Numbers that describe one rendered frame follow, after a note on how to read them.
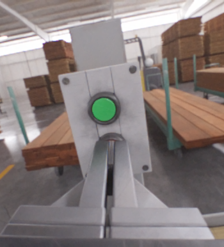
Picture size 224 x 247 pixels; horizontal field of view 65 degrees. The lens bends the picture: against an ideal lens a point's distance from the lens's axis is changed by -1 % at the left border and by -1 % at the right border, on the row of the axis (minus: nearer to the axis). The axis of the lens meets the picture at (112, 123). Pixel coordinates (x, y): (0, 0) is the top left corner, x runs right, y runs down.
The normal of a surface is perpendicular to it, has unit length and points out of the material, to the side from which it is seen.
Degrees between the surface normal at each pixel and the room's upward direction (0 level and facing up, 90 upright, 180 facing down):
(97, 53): 90
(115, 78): 90
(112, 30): 90
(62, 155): 90
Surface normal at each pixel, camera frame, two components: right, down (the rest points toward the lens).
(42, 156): -0.02, 0.29
